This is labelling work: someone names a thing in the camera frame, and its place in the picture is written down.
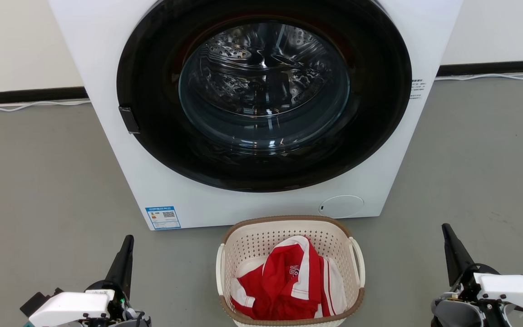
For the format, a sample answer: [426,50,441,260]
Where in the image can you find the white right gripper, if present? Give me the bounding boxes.
[442,223,523,315]

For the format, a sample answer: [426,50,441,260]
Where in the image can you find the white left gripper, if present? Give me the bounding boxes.
[29,235,134,327]

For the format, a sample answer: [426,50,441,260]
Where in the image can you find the cream plastic laundry basket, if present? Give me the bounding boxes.
[216,215,366,327]

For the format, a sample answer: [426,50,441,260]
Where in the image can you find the blue energy label sticker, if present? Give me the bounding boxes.
[145,206,182,230]

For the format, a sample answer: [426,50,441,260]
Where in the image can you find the round white filter cover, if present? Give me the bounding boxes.
[319,195,365,218]

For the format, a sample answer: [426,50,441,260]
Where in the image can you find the round black washer door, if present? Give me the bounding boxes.
[116,0,413,193]

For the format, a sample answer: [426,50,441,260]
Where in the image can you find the red and white garment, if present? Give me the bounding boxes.
[230,235,348,321]

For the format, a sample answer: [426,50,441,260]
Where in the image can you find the black baseboard strip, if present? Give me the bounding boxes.
[437,59,523,77]
[0,87,89,106]

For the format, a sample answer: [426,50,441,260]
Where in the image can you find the white front-load washing machine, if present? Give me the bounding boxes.
[48,0,464,231]

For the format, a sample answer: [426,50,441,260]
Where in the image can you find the steel washer drum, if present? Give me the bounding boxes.
[179,20,350,153]

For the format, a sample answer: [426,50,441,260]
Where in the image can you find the black door latch handle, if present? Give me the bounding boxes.
[118,106,141,134]

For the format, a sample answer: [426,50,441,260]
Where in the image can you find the white floor cable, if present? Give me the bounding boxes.
[435,70,523,82]
[0,99,92,112]

